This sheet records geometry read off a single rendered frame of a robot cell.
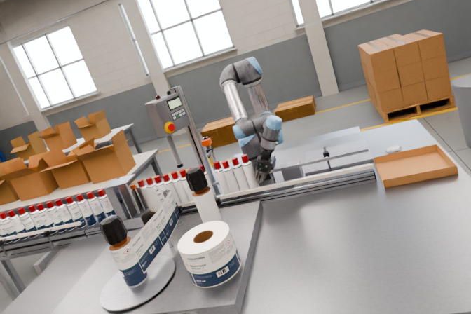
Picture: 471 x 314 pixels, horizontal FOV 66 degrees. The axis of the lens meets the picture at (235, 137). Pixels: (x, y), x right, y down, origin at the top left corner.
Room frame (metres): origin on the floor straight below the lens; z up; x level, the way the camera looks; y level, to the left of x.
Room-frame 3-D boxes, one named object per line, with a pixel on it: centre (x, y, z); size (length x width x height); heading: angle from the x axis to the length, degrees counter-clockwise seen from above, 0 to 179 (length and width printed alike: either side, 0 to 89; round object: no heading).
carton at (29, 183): (3.58, 1.99, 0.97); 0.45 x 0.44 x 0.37; 165
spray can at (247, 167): (1.76, -0.01, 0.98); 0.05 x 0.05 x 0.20
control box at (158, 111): (1.93, 0.30, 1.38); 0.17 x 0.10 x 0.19; 129
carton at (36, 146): (6.09, 3.28, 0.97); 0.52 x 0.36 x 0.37; 165
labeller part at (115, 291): (1.29, 0.55, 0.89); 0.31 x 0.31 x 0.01
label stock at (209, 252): (1.21, 0.23, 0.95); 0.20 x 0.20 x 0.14
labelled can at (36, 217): (2.15, 1.32, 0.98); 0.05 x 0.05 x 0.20
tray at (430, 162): (1.54, -0.74, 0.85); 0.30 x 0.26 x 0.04; 74
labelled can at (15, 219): (2.19, 1.47, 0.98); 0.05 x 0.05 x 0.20
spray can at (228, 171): (1.77, 0.09, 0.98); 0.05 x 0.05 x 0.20
